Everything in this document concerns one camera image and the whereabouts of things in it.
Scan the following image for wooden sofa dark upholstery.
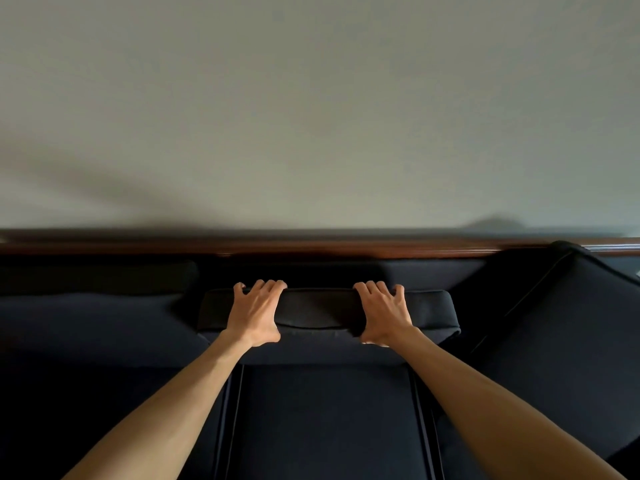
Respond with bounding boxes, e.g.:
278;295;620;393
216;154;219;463
0;237;640;480

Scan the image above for person's left forearm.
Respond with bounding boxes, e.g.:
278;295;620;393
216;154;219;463
62;329;253;480

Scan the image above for person's right hand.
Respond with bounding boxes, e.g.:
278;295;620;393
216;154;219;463
353;280;416;348

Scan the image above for person's right forearm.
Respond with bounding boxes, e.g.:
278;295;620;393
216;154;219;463
387;325;626;480

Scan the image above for person's left hand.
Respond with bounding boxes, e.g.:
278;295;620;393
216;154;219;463
225;279;289;349

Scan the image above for black square cushion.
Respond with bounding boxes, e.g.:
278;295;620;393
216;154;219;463
196;287;462;367
467;240;640;461
0;262;211;369

